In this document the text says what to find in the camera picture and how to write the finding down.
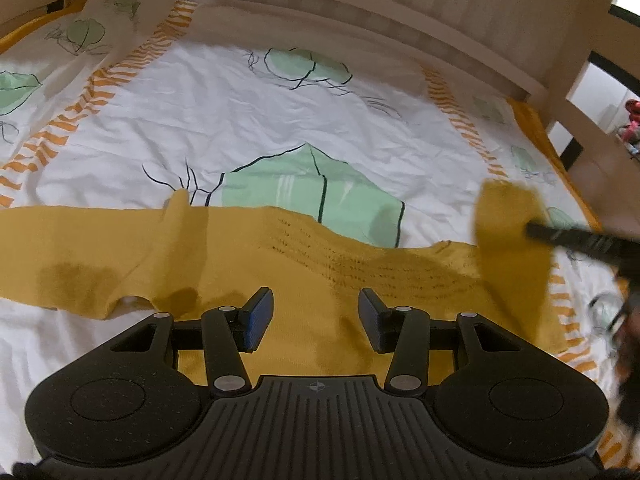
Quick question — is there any mustard yellow knit garment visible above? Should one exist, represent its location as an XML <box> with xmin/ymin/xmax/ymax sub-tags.
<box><xmin>1</xmin><ymin>180</ymin><xmax>567</xmax><ymax>377</ymax></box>

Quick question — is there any white patterned bed sheet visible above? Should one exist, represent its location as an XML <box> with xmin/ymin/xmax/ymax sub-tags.
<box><xmin>1</xmin><ymin>0</ymin><xmax>620</xmax><ymax>470</ymax></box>

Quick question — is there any wooden bed frame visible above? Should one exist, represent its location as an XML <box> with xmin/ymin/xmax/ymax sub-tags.
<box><xmin>1</xmin><ymin>0</ymin><xmax>639</xmax><ymax>233</ymax></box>

